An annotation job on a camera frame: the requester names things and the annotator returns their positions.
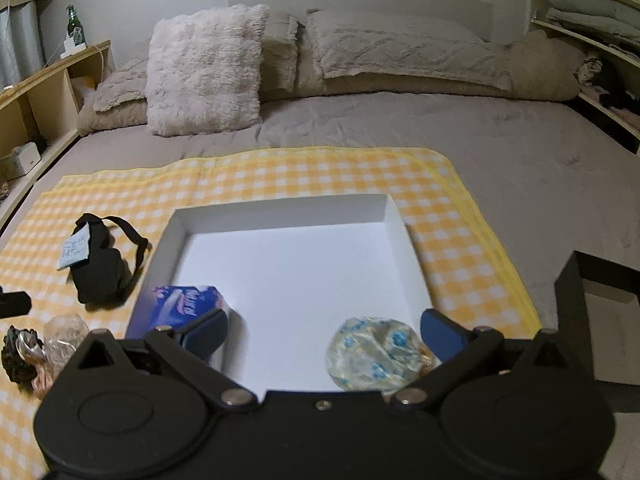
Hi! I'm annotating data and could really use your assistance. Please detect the long beige pillow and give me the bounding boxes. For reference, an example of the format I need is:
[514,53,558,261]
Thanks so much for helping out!
[259,71,518,105]

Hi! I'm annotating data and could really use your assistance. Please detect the black box lid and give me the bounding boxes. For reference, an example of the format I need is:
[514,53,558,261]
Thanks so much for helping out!
[554,250,640,387]

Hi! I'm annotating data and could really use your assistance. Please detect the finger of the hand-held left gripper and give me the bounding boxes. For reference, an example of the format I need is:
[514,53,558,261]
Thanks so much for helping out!
[0,285,32,318]

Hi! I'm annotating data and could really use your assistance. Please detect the large grey textured pillow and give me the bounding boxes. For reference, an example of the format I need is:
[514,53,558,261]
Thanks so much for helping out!
[304,8,517,92]

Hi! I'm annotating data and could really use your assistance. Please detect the folded grey blankets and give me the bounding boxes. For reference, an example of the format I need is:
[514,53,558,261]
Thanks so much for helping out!
[544,0,640,52]

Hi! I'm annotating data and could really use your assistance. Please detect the fluffy white pillow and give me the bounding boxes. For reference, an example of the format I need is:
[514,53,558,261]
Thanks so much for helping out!
[146,4,271,137]

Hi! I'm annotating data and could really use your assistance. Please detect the white sachet packet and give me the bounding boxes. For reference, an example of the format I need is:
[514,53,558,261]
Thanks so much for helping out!
[56,225,92,271]

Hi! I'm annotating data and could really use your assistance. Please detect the wooden bedside shelf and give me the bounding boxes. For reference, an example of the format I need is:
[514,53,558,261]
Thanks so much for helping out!
[0,40,114,223]

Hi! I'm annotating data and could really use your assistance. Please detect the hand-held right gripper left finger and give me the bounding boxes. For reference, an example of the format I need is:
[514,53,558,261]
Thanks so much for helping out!
[67,308,256,408]

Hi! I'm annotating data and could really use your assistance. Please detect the rolled beige blanket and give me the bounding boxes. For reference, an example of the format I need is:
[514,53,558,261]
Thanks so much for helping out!
[509,29,582,104]

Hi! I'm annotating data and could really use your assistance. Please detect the tissue box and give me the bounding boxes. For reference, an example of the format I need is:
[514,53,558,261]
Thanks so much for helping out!
[0,142,42,181]

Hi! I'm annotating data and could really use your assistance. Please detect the small grey pillow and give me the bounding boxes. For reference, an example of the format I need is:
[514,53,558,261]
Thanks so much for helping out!
[259,10,307,95]

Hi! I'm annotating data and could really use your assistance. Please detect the yellow checkered blanket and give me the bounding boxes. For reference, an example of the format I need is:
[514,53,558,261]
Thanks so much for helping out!
[0,146,544,463]

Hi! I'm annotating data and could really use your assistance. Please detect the black eye mask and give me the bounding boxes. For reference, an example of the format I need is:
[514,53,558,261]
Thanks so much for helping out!
[70,214,152,311]

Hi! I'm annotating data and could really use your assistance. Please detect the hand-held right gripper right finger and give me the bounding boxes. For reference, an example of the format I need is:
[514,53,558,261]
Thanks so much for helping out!
[390,308,576,408]

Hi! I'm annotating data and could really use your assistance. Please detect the grey bed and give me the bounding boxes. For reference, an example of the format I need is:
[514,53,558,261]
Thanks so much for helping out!
[0,87,640,411]

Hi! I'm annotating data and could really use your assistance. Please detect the grey curtain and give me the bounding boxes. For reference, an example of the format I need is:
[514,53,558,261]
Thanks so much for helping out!
[0,0,52,92]

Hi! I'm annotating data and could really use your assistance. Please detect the dark ruffled scrunchie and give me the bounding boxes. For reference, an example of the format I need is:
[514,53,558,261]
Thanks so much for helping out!
[1,326,47,387]

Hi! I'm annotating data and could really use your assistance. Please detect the blue tissue packet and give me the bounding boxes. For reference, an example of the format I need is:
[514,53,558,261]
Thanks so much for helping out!
[145,285,234,372]

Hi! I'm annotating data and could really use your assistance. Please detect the dark clothes pile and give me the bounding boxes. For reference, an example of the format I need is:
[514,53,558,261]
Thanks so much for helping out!
[574,51,640,112]

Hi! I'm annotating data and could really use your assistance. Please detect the clear plastic bag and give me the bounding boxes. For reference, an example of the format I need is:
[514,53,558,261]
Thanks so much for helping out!
[43,312,92,362]

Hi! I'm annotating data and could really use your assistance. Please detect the pink satin scrunchie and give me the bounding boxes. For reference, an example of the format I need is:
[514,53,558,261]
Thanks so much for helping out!
[29,357,68,402]

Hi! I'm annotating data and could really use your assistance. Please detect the white wall shelf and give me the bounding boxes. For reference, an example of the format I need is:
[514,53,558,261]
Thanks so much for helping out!
[530,0,640,155]

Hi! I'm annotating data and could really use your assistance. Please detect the floral fabric pouch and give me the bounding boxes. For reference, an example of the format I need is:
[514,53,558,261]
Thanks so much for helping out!
[325,316,442,393]

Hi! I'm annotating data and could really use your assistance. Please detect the white cardboard box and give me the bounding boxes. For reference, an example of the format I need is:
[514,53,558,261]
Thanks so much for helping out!
[125,193,441,393]

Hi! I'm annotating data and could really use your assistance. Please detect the green glass bottle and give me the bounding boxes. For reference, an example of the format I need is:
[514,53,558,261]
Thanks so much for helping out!
[66,4,87,47]

